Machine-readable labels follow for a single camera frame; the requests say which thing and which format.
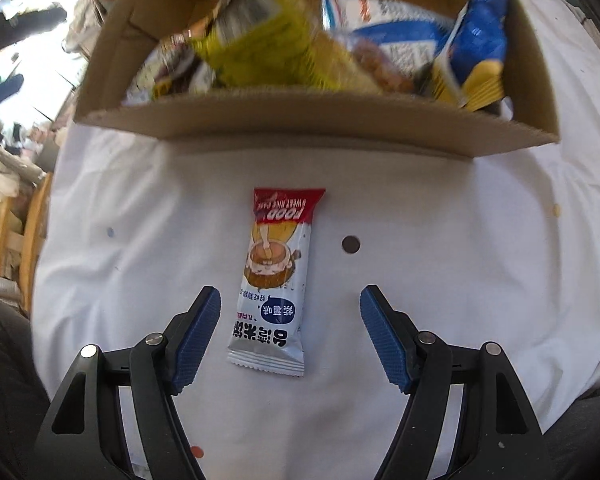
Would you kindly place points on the wooden chair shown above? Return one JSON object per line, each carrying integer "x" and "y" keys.
{"x": 23, "y": 228}

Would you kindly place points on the yellow snack packet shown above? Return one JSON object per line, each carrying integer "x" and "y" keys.
{"x": 275, "y": 43}

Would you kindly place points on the white bed sheet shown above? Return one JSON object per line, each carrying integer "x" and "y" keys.
{"x": 503, "y": 248}

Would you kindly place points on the white pink snack packet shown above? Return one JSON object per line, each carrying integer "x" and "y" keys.
{"x": 171, "y": 68}

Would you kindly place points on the clear peanut snack packet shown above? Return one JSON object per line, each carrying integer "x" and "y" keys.
{"x": 384, "y": 72}

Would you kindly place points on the blue yellow snack bag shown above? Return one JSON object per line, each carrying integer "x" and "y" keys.
{"x": 468, "y": 71}

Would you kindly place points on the red white cake snack packet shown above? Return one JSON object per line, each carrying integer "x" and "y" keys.
{"x": 266, "y": 334}

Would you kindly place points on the white blue snack bag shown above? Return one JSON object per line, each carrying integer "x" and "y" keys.
{"x": 409, "y": 35}

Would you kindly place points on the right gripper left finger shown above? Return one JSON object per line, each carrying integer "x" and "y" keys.
{"x": 110, "y": 399}

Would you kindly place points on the brown cardboard box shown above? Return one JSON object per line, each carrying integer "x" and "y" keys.
{"x": 134, "y": 27}

